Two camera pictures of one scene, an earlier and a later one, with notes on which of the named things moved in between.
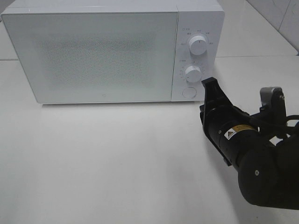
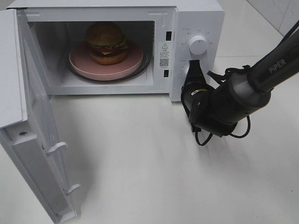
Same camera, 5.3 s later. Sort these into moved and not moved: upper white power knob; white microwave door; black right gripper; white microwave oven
Moved: black right gripper; white microwave door
Not moved: upper white power knob; white microwave oven
